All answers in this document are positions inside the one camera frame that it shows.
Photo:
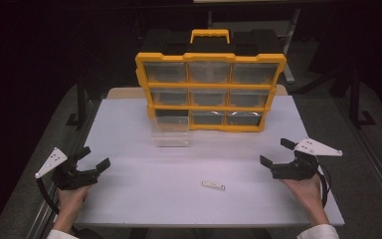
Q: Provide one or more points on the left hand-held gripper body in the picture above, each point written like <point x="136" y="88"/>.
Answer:
<point x="74" y="177"/>

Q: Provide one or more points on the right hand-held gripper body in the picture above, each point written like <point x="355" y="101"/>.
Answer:
<point x="298" y="166"/>

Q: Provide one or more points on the small white stick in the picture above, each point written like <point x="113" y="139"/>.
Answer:
<point x="213" y="185"/>

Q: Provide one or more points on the clear plastic drawer bin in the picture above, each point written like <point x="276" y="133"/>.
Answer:
<point x="170" y="134"/>

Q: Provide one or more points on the yellow black drawer cabinet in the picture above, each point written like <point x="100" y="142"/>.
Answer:
<point x="209" y="85"/>

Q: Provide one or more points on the person's left hand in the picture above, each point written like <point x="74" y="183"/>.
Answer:
<point x="71" y="202"/>

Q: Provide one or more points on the person's right hand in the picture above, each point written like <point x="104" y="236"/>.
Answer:
<point x="306" y="194"/>

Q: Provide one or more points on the black metal stand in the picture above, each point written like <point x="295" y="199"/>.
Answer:
<point x="356" y="99"/>
<point x="81" y="106"/>

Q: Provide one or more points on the tan wooden board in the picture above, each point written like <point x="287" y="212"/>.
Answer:
<point x="126" y="93"/>

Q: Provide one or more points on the grid of clear cabinet drawers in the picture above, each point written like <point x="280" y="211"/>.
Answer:
<point x="209" y="97"/>

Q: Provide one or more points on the grey metal stand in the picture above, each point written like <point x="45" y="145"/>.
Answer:
<point x="290" y="49"/>

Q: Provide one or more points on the person's dark lap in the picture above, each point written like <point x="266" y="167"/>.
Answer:
<point x="179" y="233"/>

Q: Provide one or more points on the aluminium frame rail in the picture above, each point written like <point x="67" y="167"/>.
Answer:
<point x="371" y="156"/>
<point x="46" y="212"/>

